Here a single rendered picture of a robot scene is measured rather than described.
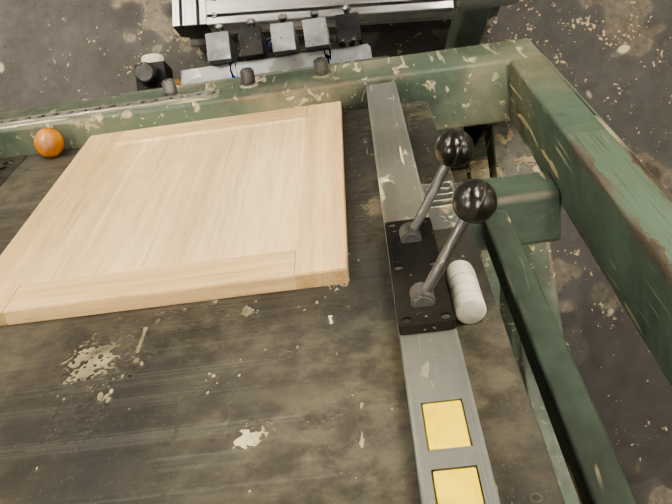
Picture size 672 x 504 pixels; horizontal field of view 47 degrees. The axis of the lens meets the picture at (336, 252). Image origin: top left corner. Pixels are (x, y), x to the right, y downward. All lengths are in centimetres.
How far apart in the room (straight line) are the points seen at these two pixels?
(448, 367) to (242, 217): 43
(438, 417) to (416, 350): 8
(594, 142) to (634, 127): 134
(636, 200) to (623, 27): 157
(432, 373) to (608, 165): 40
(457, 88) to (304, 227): 52
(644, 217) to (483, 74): 60
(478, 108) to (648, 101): 105
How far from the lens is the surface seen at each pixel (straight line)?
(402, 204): 90
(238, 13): 214
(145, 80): 153
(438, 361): 65
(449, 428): 59
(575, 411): 74
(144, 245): 98
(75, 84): 245
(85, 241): 104
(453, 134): 76
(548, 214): 109
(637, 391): 233
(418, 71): 135
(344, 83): 134
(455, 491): 54
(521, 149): 145
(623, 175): 92
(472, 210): 65
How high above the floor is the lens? 220
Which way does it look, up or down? 86 degrees down
